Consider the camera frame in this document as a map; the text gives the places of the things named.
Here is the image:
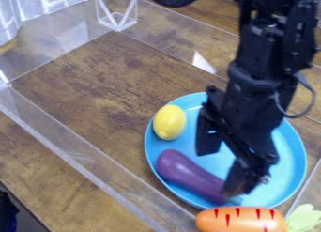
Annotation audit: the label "yellow toy lemon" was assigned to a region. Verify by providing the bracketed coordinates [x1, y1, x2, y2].
[152, 104, 187, 140]

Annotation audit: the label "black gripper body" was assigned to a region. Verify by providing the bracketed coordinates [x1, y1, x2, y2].
[199, 62, 298, 168]

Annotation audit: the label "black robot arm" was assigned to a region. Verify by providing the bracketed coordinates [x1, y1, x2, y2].
[195, 0, 319, 198]

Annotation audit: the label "clear acrylic enclosure wall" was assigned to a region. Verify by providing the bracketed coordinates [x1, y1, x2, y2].
[0, 0, 238, 232]

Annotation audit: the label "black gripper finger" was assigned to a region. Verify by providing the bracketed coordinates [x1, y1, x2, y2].
[220, 158, 271, 199]
[195, 115, 221, 156]

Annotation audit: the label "orange toy carrot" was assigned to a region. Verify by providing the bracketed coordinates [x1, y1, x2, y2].
[195, 207, 288, 232]

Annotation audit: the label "white patterned curtain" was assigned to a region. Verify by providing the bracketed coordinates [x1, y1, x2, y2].
[0, 0, 88, 46]

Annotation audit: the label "purple toy eggplant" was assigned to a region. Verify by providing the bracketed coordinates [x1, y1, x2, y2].
[155, 149, 242, 206]

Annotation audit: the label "blue round plate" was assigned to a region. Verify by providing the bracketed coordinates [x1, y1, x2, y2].
[144, 92, 307, 209]

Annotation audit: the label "green carrot leaves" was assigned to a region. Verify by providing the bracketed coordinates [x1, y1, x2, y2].
[286, 204, 321, 232]

